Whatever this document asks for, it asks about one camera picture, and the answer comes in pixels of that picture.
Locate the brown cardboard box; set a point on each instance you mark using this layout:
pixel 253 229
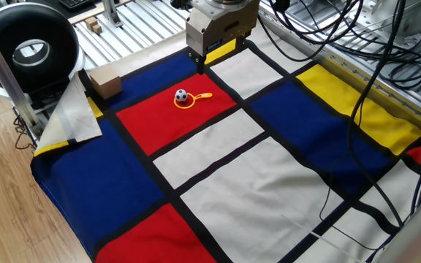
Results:
pixel 106 82

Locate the aluminium frame post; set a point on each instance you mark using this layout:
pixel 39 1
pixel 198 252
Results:
pixel 9 80

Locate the black keyboard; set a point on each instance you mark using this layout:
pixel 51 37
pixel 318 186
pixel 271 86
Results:
pixel 73 3

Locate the small black white soccer ball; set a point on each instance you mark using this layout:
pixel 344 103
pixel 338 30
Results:
pixel 181 95

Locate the metal bracket stand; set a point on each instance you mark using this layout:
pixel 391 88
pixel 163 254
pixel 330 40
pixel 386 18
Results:
pixel 111 14

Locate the small wooden block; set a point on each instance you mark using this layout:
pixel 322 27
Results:
pixel 90 22
pixel 97 29

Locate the colour block table cloth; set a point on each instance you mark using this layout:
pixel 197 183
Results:
pixel 239 175

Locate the grey metal gripper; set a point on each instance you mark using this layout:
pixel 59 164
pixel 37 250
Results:
pixel 218 27

